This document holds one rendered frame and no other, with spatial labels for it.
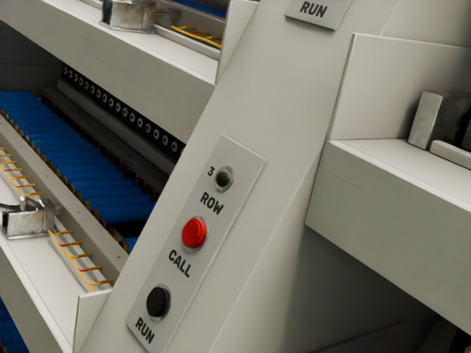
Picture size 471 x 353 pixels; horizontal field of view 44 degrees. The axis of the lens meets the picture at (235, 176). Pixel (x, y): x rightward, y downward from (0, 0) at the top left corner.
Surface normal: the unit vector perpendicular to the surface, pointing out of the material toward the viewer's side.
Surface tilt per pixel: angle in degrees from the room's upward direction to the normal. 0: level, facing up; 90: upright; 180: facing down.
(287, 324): 90
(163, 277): 90
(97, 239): 21
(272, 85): 90
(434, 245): 111
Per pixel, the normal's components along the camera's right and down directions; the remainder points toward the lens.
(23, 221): 0.57, 0.38
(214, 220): -0.68, -0.28
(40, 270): 0.18, -0.92
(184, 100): -0.80, 0.06
